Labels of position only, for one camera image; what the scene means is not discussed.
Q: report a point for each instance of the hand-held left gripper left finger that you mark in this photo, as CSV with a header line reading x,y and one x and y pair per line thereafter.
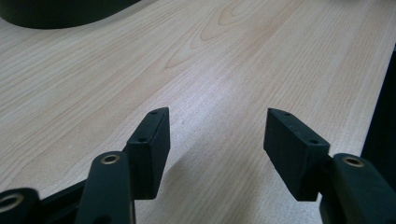
x,y
151,155

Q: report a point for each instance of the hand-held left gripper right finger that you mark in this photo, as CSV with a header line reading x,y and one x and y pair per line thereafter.
x,y
292,152

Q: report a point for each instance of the black key rack with tray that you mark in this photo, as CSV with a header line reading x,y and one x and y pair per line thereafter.
x,y
62,12

